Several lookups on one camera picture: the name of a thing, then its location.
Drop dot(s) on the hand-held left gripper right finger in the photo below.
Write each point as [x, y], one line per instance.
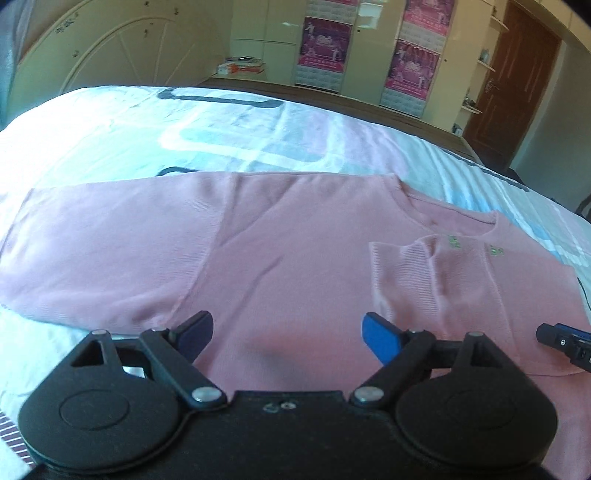
[381, 339]

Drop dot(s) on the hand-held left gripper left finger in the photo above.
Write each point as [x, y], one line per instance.
[199, 333]

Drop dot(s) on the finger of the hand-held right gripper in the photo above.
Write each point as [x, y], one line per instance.
[565, 344]

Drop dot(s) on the pink knit sweater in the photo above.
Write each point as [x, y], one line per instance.
[277, 254]

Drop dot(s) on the pastel printed bed sheet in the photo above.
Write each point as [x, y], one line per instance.
[231, 134]

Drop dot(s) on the maroon striped cloth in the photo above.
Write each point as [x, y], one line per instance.
[10, 434]

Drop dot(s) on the brown wooden door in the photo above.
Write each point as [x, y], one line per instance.
[512, 87]

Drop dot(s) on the cream headboard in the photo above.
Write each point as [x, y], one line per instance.
[120, 50]

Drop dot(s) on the cream corner shelf unit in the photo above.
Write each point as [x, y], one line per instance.
[485, 60]

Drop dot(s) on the cream glossy wardrobe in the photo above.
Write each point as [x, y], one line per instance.
[369, 27]

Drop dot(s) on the grey blue cloth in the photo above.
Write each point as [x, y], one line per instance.
[9, 60]

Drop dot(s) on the wooden bed frame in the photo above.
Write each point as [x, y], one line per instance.
[369, 108]

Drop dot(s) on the purple wall poster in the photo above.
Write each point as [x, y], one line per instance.
[427, 16]
[332, 2]
[412, 69]
[324, 44]

